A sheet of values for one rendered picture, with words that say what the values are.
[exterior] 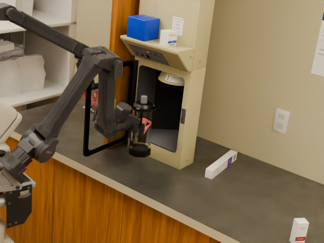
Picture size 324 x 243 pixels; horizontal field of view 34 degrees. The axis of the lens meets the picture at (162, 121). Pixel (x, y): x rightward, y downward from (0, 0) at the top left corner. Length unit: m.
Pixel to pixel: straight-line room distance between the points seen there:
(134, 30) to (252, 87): 0.68
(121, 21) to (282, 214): 1.08
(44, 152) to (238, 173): 1.01
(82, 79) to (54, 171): 0.93
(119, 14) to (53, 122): 0.76
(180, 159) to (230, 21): 0.72
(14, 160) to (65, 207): 0.88
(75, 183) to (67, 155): 0.15
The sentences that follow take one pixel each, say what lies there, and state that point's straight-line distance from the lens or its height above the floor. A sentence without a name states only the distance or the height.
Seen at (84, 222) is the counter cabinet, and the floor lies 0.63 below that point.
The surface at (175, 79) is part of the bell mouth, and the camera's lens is 2.37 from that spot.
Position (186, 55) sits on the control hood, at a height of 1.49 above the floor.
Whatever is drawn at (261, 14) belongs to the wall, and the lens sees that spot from 2.56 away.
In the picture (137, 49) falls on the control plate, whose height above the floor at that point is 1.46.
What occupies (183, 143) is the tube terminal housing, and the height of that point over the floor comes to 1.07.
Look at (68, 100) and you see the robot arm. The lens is 1.80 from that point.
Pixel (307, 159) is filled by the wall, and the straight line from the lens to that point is 2.59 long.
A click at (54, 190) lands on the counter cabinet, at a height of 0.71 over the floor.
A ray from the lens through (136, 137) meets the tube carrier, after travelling 2.32.
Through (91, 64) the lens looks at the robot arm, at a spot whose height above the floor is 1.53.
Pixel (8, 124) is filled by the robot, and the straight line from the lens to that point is 1.92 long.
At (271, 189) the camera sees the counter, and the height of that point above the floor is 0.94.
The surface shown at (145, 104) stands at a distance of 2.28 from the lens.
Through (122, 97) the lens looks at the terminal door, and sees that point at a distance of 2.44.
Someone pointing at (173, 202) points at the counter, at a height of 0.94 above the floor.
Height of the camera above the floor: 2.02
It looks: 21 degrees down
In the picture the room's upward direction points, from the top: 6 degrees clockwise
